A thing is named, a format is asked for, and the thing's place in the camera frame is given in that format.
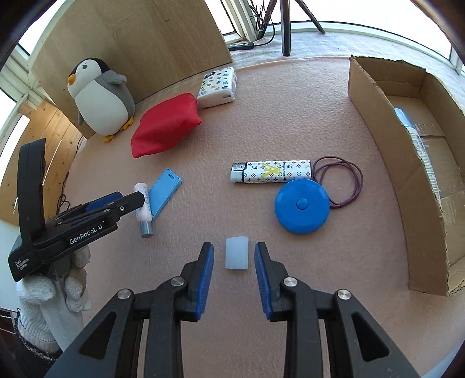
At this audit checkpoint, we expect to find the cardboard box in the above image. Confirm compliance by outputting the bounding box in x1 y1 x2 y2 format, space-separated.
348 55 465 297

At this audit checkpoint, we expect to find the light blue case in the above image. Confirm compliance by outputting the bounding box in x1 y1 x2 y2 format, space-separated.
148 168 182 220

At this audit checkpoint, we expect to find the penguin plush toy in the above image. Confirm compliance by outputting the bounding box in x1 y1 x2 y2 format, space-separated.
67 58 136 143

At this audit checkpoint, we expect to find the black tripod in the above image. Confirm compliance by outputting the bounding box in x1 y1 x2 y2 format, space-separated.
263 0 326 57

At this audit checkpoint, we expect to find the white spray can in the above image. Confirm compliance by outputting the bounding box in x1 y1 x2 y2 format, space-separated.
394 107 442 204

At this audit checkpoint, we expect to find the white translucent cap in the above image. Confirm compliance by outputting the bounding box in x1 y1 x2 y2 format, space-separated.
224 237 250 270

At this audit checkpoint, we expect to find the pink foam mat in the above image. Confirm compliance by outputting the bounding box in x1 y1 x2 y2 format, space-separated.
60 56 465 378

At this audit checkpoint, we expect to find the patterned tissue pack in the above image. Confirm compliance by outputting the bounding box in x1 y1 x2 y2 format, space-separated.
197 67 237 108

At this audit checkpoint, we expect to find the purple cord loop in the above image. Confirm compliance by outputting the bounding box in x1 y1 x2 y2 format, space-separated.
312 156 364 208

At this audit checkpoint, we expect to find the patterned white lighter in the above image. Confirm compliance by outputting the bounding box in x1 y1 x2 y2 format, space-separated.
230 159 313 184

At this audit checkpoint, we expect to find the blue round tape measure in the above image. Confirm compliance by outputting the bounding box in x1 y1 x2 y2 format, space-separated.
274 179 331 235

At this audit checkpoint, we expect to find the red cloth pouch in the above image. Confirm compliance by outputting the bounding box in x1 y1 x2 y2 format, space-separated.
131 93 202 158

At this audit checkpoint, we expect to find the person's left forearm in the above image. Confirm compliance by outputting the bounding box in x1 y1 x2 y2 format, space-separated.
15 320 64 378

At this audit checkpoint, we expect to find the person's left hand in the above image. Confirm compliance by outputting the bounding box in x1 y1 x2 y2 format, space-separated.
16 246 92 328

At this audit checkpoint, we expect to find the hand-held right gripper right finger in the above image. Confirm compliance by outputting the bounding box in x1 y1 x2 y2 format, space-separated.
253 242 422 378

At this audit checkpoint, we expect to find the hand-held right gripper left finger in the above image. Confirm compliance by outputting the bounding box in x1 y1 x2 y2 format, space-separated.
44 242 215 378

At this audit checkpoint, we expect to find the black cable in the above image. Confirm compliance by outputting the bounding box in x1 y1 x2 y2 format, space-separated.
249 0 277 46

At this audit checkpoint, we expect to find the white lip balm tube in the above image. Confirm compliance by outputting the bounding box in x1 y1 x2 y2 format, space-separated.
134 183 155 238

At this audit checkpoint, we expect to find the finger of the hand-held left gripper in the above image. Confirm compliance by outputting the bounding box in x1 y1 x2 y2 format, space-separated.
45 191 145 237
49 191 124 223

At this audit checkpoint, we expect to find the wooden back board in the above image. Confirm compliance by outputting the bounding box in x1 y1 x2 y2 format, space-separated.
31 0 233 139

